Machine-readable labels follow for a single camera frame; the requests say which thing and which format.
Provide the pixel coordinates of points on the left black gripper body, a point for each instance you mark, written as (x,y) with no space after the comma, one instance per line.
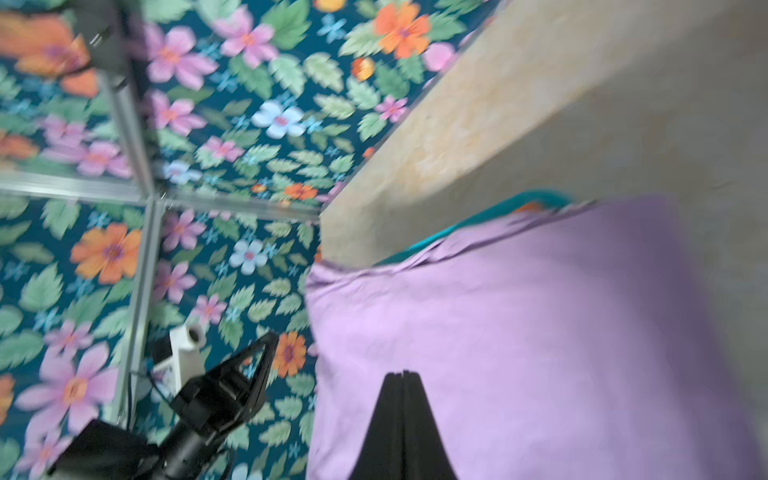
(231,394)

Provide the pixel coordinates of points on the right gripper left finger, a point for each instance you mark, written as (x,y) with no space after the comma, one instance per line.
(381,455)

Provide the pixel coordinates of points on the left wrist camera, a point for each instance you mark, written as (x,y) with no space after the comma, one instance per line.
(176,357)

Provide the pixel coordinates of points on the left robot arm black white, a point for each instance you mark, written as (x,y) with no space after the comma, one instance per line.
(106,451)

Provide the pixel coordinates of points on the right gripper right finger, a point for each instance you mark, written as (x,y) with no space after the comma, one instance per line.
(424,456)

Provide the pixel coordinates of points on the aluminium frame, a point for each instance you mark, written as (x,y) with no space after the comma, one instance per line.
(100,23)

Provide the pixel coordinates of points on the orange pants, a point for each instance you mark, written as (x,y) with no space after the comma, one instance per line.
(532,207)

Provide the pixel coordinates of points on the purple pants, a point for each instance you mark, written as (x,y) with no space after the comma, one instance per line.
(568,345)

